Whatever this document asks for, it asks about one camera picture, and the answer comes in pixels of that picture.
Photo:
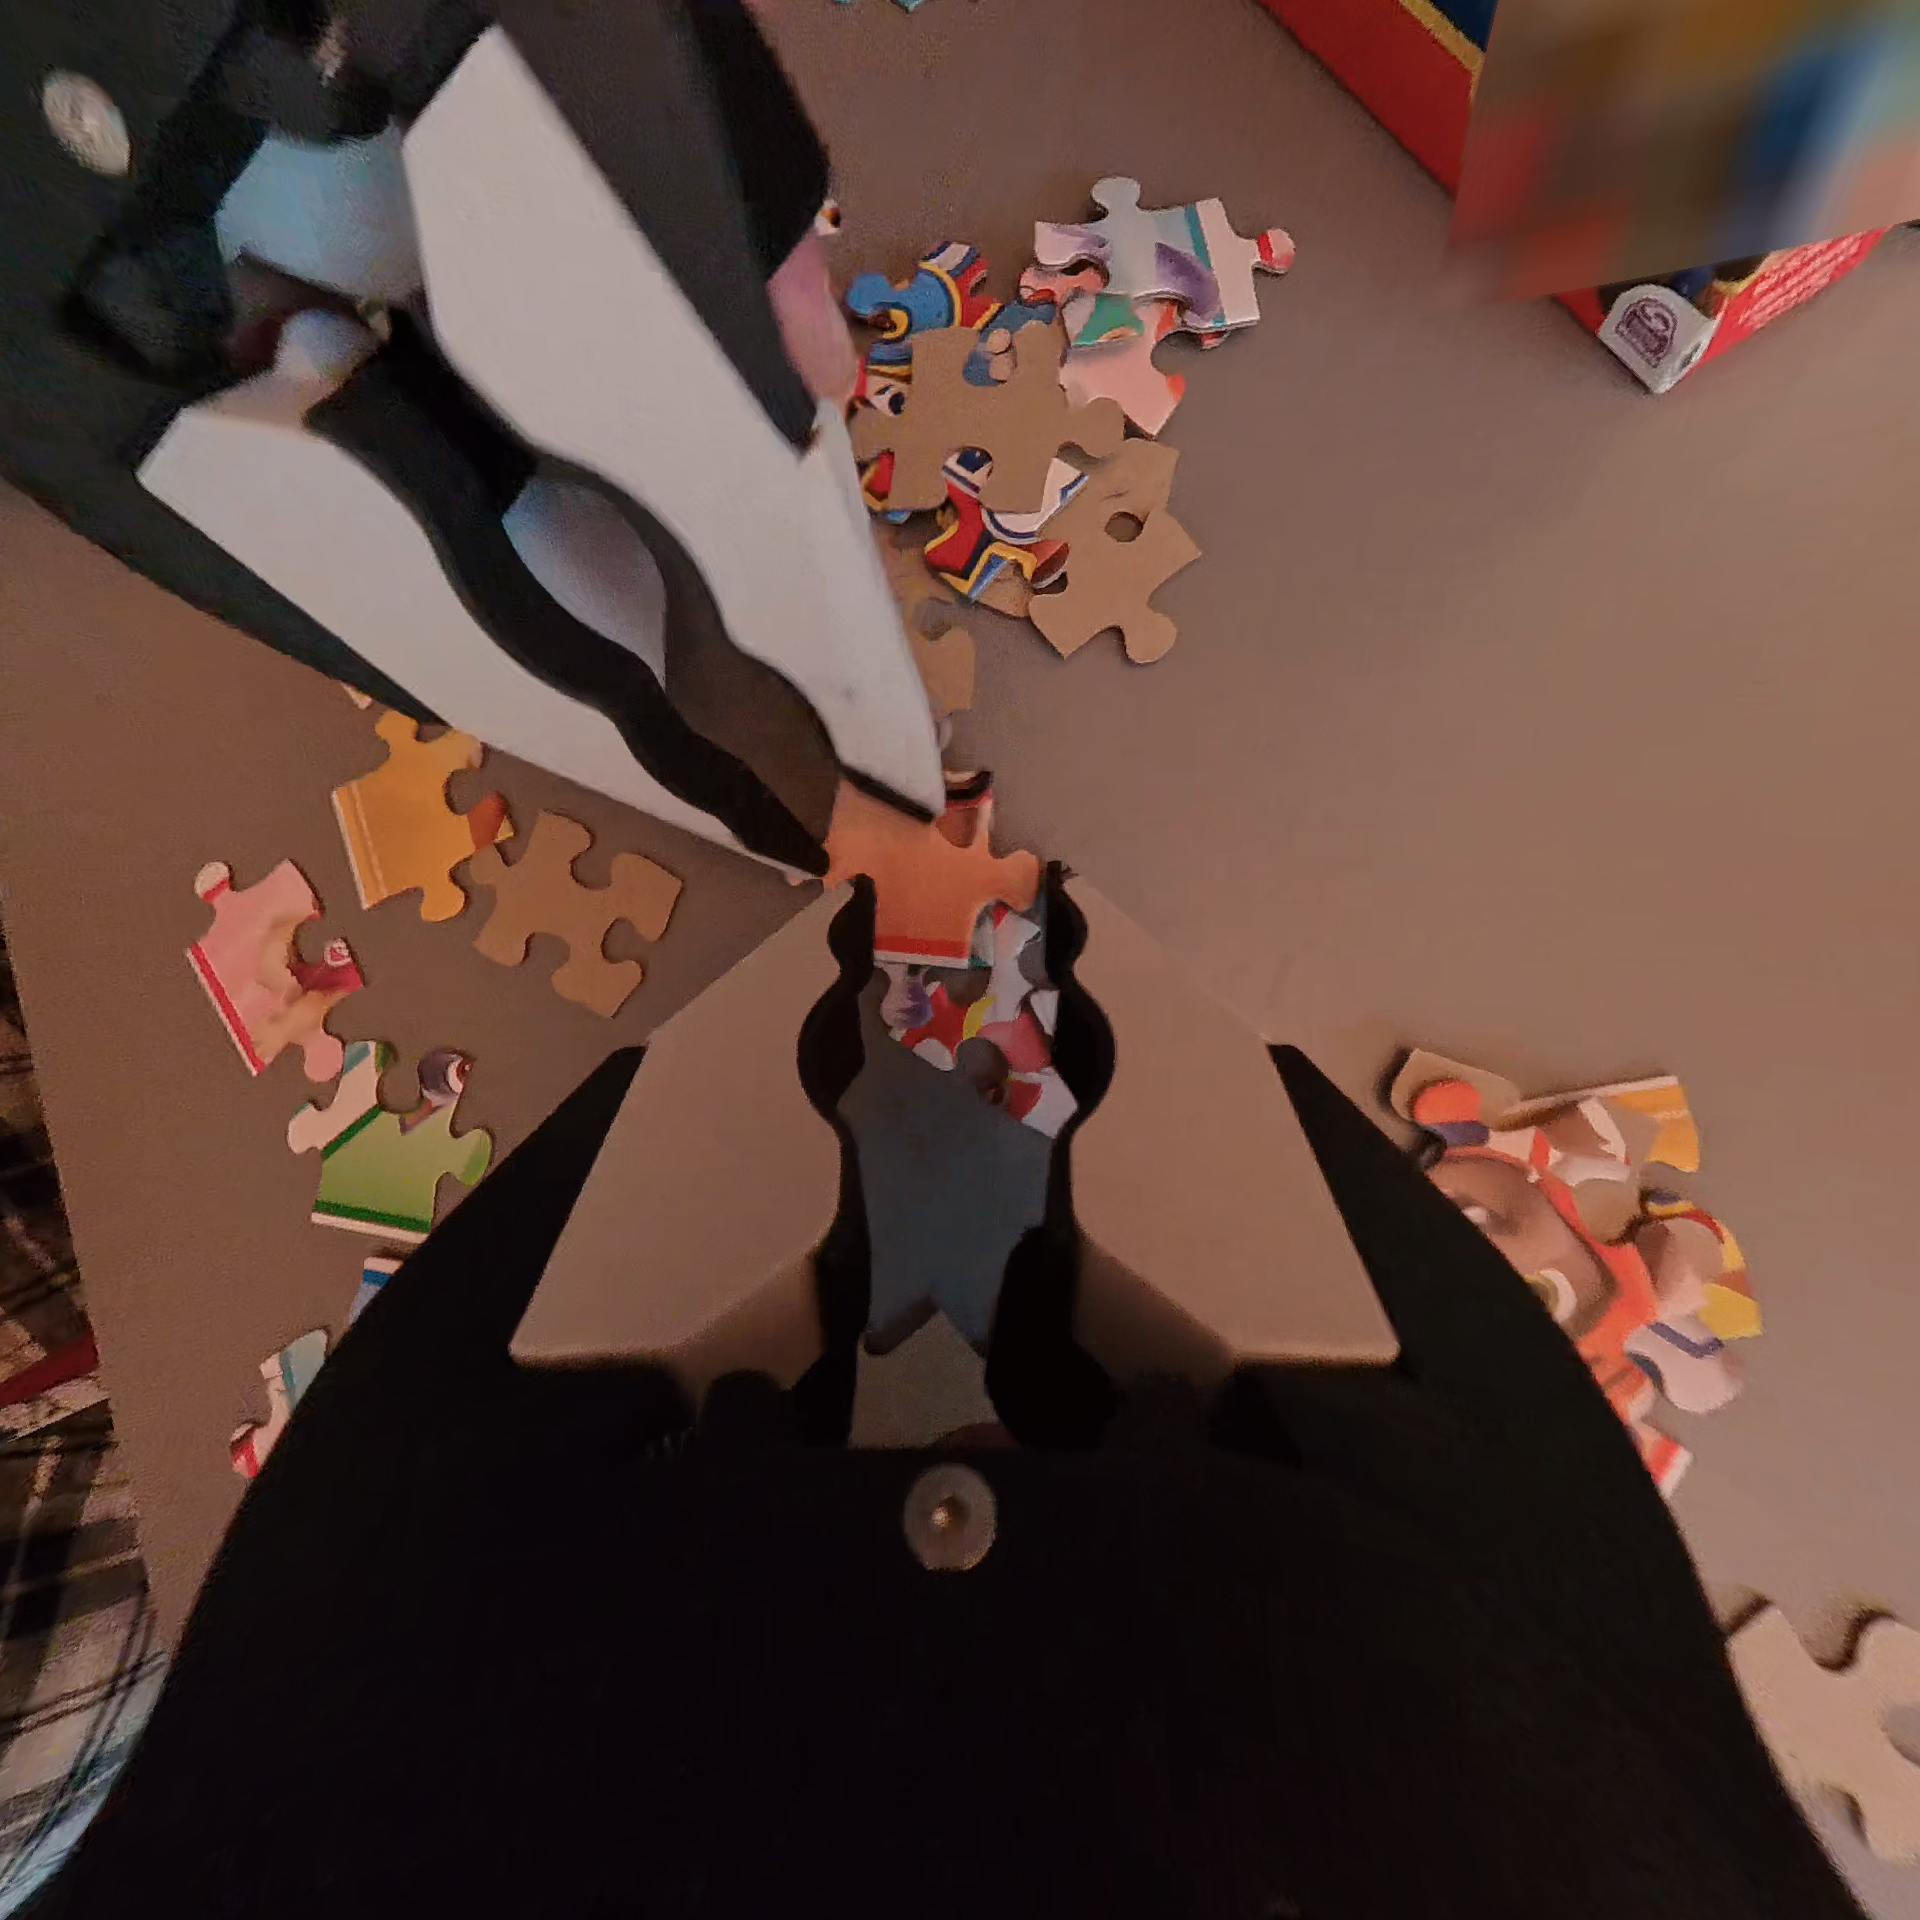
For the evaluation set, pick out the light green edge puzzle piece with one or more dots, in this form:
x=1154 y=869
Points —
x=399 y=1163

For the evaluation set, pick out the person's left hand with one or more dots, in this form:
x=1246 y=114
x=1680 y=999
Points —
x=818 y=323

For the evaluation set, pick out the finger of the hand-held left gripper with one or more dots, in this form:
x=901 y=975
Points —
x=600 y=301
x=301 y=524

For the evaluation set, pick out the pink puzzle piece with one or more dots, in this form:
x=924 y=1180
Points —
x=263 y=975

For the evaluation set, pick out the colourful cardboard puzzle box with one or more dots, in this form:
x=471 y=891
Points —
x=1724 y=323

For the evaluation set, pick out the blue framed white puzzle piece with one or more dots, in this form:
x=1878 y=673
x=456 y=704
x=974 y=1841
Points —
x=372 y=1283

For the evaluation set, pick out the small heap of puzzle pieces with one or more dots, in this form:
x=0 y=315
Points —
x=974 y=405

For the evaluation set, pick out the red dog face puzzle piece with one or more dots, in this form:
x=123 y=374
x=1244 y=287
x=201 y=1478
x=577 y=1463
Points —
x=1575 y=1230

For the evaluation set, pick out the teal corner puzzle piece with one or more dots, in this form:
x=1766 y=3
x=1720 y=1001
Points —
x=279 y=1388

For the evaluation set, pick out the plain orange puzzle piece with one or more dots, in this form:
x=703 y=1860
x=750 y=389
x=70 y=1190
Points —
x=412 y=819

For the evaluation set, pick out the person's plaid shirt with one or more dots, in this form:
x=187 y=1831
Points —
x=60 y=1575

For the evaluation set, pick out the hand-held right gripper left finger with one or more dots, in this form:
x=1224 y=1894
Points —
x=691 y=1200

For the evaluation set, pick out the red white colourful puzzle piece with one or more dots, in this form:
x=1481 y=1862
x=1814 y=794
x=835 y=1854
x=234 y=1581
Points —
x=1004 y=1035

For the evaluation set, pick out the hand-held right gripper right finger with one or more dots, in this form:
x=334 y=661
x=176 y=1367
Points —
x=1230 y=1200

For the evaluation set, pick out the plain brown puzzle piece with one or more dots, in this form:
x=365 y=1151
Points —
x=578 y=915

